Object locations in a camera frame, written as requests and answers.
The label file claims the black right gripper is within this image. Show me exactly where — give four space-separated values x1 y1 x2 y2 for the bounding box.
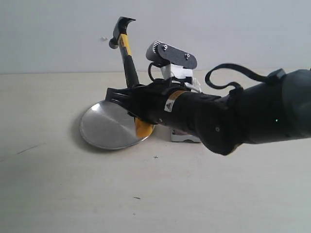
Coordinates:
105 81 192 129

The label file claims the yellow black claw hammer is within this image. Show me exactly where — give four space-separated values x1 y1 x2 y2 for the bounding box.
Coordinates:
108 16 153 137

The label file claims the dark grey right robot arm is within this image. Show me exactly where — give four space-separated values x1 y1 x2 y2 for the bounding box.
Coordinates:
105 69 311 155

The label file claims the round steel plate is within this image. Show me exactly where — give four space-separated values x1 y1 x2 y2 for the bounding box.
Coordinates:
79 100 147 150

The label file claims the red dome push button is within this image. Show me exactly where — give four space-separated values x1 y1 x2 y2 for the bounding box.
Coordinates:
170 128 201 143

